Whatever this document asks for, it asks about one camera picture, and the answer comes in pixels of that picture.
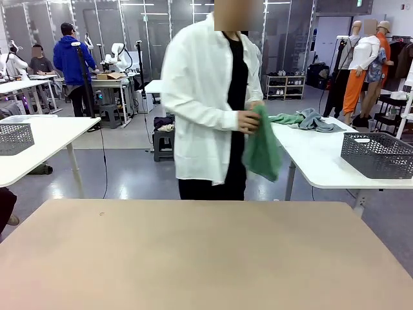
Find black utility cart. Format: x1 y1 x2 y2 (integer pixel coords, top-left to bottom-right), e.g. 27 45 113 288
372 92 408 134

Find grey step stool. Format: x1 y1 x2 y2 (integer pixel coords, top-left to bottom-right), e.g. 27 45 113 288
153 128 177 163
97 103 123 130

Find long white table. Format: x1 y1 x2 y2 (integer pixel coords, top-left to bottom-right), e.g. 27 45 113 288
0 78 59 114

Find person's right hand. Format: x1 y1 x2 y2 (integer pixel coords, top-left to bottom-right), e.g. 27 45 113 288
237 109 261 134

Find black tripod white head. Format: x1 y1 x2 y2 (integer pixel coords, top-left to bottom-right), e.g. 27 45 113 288
70 41 97 119

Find grey metal workbench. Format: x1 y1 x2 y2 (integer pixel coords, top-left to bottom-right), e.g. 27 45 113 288
90 76 136 125

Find hanging black cable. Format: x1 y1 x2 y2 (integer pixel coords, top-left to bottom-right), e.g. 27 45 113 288
98 124 109 199

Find man in blue hoodie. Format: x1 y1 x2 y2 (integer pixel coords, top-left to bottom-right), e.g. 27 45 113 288
52 22 97 118

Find open cardboard box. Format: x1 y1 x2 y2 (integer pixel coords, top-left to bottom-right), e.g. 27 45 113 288
96 72 126 81

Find rack of dark garments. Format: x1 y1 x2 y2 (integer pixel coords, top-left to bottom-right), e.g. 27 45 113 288
385 34 413 93

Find white computer case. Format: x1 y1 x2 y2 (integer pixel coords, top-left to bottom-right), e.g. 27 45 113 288
135 90 154 114

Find dark olive bag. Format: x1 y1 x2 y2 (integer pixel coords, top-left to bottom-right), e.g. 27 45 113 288
27 163 54 176

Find mannequin orange shirt beige hat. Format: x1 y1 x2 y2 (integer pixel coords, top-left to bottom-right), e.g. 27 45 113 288
364 20 395 120

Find white shelf frame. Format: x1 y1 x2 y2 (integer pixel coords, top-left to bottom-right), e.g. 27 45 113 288
396 77 413 140

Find mannequin in grey top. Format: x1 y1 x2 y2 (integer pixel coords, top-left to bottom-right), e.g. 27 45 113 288
338 20 363 72

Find grey perforated plastic basket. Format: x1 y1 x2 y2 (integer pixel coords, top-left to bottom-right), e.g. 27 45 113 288
340 132 413 180
0 122 35 156

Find seated man black t-shirt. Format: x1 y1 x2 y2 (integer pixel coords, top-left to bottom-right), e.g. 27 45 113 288
27 45 55 76

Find wooden shoe rack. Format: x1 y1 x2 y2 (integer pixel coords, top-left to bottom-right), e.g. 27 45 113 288
265 74 307 101

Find pile of dark clothes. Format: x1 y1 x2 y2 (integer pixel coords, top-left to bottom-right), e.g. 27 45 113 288
153 116 176 133

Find person in black trousers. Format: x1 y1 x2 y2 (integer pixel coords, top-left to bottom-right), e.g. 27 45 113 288
0 186 18 236

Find black camera pole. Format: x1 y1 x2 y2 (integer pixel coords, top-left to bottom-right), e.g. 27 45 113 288
134 39 148 114

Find white standing desk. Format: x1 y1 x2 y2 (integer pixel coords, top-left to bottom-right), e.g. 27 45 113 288
144 79 164 96

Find person in white shirt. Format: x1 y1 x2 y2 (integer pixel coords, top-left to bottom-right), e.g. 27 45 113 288
160 0 266 202

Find mannequin white top orange trousers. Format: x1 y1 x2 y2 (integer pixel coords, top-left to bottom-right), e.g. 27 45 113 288
342 18 381 117

